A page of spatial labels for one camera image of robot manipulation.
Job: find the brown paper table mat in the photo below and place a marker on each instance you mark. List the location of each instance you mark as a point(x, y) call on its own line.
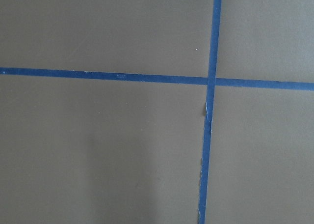
point(156, 111)

